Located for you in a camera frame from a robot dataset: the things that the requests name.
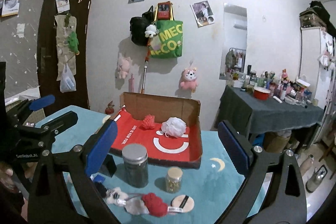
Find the black patterned box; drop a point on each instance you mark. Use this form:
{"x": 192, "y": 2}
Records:
{"x": 108, "y": 167}

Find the photo on door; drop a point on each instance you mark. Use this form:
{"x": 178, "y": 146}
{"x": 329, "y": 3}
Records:
{"x": 62, "y": 5}

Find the pink fox plush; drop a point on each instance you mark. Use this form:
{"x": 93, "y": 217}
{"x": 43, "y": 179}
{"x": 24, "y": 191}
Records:
{"x": 188, "y": 80}

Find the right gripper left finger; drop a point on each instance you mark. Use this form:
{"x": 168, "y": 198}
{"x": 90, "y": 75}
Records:
{"x": 49, "y": 199}

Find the red bunny sponge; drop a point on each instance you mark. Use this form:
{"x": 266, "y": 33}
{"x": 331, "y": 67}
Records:
{"x": 155, "y": 205}

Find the person left hand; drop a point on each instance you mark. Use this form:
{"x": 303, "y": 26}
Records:
{"x": 6, "y": 174}

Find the dark wooden door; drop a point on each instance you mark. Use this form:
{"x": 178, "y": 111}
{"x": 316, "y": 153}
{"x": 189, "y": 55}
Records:
{"x": 47, "y": 56}

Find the black fluffy pompom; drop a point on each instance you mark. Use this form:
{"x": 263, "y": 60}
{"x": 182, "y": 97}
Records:
{"x": 101, "y": 189}

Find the pink plush on wall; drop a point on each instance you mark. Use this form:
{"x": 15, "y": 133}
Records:
{"x": 123, "y": 66}

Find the white mesh bath pouf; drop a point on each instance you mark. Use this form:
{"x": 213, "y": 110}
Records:
{"x": 174, "y": 127}

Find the large jar dark contents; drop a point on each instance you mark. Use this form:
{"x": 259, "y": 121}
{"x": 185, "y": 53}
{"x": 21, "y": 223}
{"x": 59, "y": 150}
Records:
{"x": 135, "y": 160}

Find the coral crochet scrubber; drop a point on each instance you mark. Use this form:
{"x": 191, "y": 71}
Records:
{"x": 148, "y": 122}

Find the green plush toy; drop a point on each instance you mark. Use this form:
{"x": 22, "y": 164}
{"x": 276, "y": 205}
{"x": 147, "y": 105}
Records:
{"x": 73, "y": 43}

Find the green tote bag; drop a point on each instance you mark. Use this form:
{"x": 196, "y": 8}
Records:
{"x": 168, "y": 43}

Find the small jar gold beads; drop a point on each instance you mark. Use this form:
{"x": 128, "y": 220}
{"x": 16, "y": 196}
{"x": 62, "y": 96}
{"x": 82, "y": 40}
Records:
{"x": 173, "y": 179}

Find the black hanging bag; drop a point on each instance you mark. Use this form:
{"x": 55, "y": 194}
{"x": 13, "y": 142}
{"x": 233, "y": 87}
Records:
{"x": 138, "y": 25}

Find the plastic bag on door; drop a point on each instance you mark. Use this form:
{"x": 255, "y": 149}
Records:
{"x": 67, "y": 80}

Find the dark cloth side table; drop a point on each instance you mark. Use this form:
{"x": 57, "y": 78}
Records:
{"x": 248, "y": 115}

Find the beige hanging organizer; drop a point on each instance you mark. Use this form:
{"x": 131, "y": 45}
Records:
{"x": 64, "y": 54}

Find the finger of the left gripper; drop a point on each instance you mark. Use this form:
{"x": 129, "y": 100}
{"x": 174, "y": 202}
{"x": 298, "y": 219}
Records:
{"x": 25, "y": 108}
{"x": 57, "y": 121}

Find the white refrigerator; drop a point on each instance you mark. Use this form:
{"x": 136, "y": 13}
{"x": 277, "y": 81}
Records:
{"x": 317, "y": 49}

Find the orange handled mop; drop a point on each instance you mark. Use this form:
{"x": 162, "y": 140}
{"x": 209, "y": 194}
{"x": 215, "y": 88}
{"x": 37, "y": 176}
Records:
{"x": 148, "y": 55}

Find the red cardboard box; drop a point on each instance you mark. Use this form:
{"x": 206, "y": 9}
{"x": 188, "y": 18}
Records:
{"x": 140, "y": 119}

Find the red bowl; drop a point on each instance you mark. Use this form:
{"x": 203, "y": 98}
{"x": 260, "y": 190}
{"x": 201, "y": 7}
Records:
{"x": 261, "y": 93}

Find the blue sponge pack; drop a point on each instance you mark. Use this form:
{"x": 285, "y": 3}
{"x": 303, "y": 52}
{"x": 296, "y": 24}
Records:
{"x": 97, "y": 178}

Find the basket on refrigerator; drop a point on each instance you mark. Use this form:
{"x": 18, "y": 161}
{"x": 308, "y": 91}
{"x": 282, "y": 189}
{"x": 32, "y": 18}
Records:
{"x": 314, "y": 16}

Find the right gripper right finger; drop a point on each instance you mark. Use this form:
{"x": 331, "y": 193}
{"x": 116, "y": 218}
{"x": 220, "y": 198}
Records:
{"x": 285, "y": 199}

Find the beige powder puff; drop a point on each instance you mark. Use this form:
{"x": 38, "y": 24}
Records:
{"x": 181, "y": 204}

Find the wall mirror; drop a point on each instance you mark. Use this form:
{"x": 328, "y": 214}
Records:
{"x": 235, "y": 40}

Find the small white panda plush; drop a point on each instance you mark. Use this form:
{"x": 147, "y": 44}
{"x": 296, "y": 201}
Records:
{"x": 151, "y": 31}

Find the white fluffy bunny clip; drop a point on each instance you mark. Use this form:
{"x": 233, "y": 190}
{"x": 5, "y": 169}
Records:
{"x": 116, "y": 197}

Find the teal plush table cover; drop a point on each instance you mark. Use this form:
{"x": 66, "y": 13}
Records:
{"x": 212, "y": 186}

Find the photo collage on wall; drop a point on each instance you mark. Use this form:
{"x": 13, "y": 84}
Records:
{"x": 203, "y": 13}

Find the white translucent pouch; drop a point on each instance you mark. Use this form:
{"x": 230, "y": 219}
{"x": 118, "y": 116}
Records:
{"x": 136, "y": 206}

